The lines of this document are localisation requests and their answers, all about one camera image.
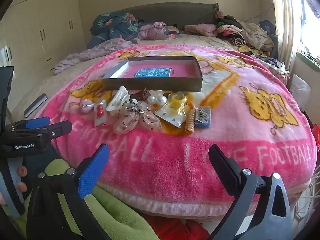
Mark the white hair claw clip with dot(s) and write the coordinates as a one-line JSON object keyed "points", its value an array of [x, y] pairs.
{"points": [[117, 100]]}

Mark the grey cardboard box tray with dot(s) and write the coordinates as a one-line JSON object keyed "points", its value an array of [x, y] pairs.
{"points": [[150, 85]]}

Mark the cream curtain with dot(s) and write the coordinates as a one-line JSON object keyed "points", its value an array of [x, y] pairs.
{"points": [[285, 17]]}

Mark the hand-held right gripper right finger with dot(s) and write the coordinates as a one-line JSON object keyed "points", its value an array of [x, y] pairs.
{"points": [[225, 166]]}

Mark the cream wardrobe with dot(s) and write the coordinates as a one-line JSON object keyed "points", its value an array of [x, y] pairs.
{"points": [[37, 30]]}

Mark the polka dot bow hair clip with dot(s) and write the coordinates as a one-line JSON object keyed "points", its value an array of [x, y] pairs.
{"points": [[145, 122]]}

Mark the person's left hand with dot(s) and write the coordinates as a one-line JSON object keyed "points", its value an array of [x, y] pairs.
{"points": [[21, 171]]}

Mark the white plastic bag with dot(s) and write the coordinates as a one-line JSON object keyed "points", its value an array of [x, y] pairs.
{"points": [[298, 92]]}

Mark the lilac crumpled sheet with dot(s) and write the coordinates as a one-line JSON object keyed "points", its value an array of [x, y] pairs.
{"points": [[100, 48]]}

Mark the pink printed blanket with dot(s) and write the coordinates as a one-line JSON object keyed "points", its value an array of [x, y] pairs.
{"points": [[175, 160]]}

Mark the pink fleece garment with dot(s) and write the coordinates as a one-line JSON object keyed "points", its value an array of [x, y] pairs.
{"points": [[200, 28]]}

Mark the brown hair clip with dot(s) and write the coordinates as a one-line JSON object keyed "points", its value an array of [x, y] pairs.
{"points": [[143, 94]]}

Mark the pink fluffy hair clip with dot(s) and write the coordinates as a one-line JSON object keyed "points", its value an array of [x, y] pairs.
{"points": [[87, 107]]}

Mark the green fleece cloth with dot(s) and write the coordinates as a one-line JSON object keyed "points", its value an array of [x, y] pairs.
{"points": [[120, 212]]}

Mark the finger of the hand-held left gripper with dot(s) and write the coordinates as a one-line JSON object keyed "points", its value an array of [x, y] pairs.
{"points": [[37, 123], [61, 128]]}

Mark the dark floral quilt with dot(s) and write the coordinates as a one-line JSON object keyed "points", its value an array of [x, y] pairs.
{"points": [[115, 27]]}

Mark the pile of mixed clothes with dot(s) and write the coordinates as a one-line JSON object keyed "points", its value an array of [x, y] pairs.
{"points": [[252, 32]]}

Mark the dark notebook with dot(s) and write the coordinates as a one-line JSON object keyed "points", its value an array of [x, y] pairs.
{"points": [[36, 105]]}

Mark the lilac garment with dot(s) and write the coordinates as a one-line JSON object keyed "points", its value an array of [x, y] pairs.
{"points": [[152, 31]]}

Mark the window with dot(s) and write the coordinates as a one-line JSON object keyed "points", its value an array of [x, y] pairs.
{"points": [[310, 17]]}

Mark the blue card of hair pins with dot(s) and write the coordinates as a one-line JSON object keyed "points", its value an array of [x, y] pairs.
{"points": [[202, 116]]}

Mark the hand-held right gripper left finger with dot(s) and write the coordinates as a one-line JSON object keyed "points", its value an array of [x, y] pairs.
{"points": [[92, 172]]}

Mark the bead earrings clear packet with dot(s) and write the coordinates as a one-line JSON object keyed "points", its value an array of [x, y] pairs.
{"points": [[100, 120]]}

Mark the dark purple garment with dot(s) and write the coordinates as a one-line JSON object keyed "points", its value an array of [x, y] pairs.
{"points": [[272, 63]]}

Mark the pearl bow hair clip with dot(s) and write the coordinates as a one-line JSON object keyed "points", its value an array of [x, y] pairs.
{"points": [[161, 100]]}

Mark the grey bed headboard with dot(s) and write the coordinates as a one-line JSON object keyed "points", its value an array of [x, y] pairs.
{"points": [[175, 15]]}

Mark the red cloth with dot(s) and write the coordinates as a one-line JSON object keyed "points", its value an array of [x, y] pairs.
{"points": [[180, 230]]}

